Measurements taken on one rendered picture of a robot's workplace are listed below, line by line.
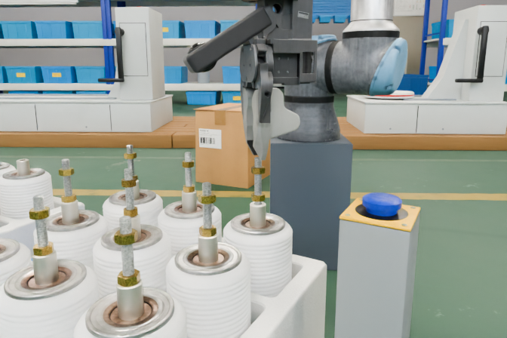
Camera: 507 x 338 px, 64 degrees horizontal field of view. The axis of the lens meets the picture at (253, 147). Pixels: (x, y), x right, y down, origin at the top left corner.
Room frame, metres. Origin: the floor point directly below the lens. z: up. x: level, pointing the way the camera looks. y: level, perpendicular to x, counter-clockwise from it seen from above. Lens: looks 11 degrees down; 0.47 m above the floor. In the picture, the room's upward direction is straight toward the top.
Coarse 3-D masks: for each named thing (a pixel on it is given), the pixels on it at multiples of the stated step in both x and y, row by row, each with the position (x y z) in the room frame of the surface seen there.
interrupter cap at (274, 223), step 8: (240, 216) 0.55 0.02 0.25; (248, 216) 0.55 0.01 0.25; (272, 216) 0.56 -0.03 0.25; (232, 224) 0.52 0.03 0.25; (240, 224) 0.52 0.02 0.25; (248, 224) 0.53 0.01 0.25; (272, 224) 0.53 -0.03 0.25; (280, 224) 0.53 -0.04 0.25; (240, 232) 0.50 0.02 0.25; (248, 232) 0.50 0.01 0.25; (256, 232) 0.49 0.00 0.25; (264, 232) 0.50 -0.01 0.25; (272, 232) 0.50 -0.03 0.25
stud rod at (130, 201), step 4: (128, 168) 0.49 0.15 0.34; (124, 172) 0.48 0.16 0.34; (128, 172) 0.48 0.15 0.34; (124, 176) 0.48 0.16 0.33; (128, 176) 0.48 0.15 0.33; (132, 176) 0.49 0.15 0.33; (128, 188) 0.48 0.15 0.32; (132, 188) 0.49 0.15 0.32; (128, 192) 0.48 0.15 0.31; (132, 192) 0.48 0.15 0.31; (128, 196) 0.48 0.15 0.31; (132, 196) 0.48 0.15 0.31; (128, 200) 0.48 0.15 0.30; (132, 200) 0.48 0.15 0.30; (128, 204) 0.48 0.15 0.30; (132, 204) 0.48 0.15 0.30; (128, 208) 0.48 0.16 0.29; (132, 208) 0.48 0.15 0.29
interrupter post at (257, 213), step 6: (252, 204) 0.53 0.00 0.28; (264, 204) 0.53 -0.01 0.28; (252, 210) 0.52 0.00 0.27; (258, 210) 0.52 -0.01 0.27; (264, 210) 0.53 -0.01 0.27; (252, 216) 0.52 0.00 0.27; (258, 216) 0.52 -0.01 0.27; (264, 216) 0.53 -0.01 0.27; (252, 222) 0.52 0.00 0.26; (258, 222) 0.52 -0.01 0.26; (264, 222) 0.53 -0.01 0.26
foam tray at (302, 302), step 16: (304, 272) 0.53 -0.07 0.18; (320, 272) 0.53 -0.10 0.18; (288, 288) 0.49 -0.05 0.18; (304, 288) 0.49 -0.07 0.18; (320, 288) 0.54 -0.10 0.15; (256, 304) 0.46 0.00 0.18; (272, 304) 0.45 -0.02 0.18; (288, 304) 0.45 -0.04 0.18; (304, 304) 0.48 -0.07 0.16; (320, 304) 0.54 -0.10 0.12; (256, 320) 0.42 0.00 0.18; (272, 320) 0.42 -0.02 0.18; (288, 320) 0.44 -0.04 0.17; (304, 320) 0.48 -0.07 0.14; (320, 320) 0.54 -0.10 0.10; (256, 336) 0.39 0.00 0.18; (272, 336) 0.40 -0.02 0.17; (288, 336) 0.44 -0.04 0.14; (304, 336) 0.49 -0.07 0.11; (320, 336) 0.54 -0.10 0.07
